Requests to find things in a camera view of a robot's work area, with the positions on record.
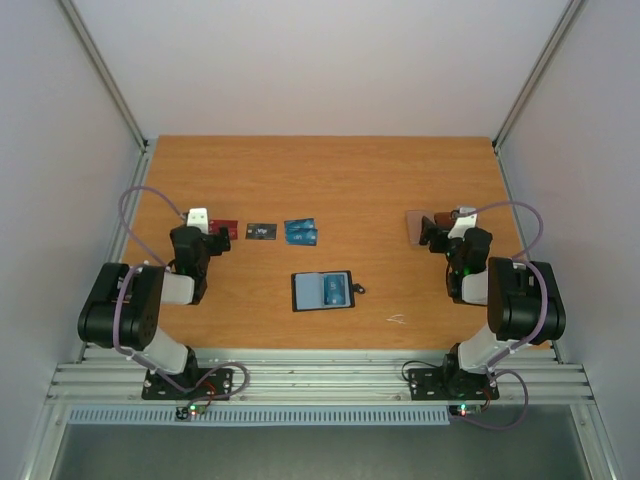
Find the black credit card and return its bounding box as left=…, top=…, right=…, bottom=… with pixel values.
left=245, top=223, right=277, bottom=240

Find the black leather card holder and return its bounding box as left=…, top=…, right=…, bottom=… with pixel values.
left=291, top=270, right=366, bottom=312

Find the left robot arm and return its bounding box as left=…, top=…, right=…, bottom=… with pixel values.
left=77, top=225, right=231, bottom=398

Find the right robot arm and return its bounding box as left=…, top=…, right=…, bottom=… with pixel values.
left=407, top=211, right=566, bottom=400

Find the beige leather card holder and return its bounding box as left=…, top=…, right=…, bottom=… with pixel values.
left=405, top=210, right=427, bottom=246

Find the left circuit board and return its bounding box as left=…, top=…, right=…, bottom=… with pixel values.
left=175, top=405, right=208, bottom=421

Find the circuit board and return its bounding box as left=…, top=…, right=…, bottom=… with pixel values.
left=175, top=405, right=208, bottom=421
left=449, top=403, right=484, bottom=418

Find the right circuit board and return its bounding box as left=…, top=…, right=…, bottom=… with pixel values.
left=449, top=403, right=484, bottom=418

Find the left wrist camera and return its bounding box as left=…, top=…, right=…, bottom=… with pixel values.
left=186, top=207, right=209, bottom=234

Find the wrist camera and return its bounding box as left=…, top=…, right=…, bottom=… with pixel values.
left=186, top=207, right=209, bottom=234
left=447, top=206, right=478, bottom=239

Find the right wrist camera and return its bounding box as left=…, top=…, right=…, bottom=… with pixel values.
left=447, top=206, right=478, bottom=239

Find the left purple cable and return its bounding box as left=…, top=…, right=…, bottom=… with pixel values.
left=112, top=185, right=250, bottom=401

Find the purple cable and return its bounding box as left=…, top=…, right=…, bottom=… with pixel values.
left=112, top=185, right=250, bottom=401
left=449, top=200, right=546, bottom=431

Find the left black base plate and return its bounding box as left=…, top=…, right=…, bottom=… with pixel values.
left=141, top=368, right=234, bottom=401

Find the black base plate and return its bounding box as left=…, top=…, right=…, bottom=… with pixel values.
left=141, top=368, right=234, bottom=401
left=405, top=368, right=500, bottom=402

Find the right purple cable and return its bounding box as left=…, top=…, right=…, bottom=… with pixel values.
left=449, top=200, right=546, bottom=431

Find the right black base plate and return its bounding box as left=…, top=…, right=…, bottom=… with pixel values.
left=405, top=368, right=500, bottom=402

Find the grey slotted cable duct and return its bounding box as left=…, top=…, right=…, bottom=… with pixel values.
left=68, top=405, right=450, bottom=427

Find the aluminium rail frame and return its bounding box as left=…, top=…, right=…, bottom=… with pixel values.
left=46, top=346, right=595, bottom=405

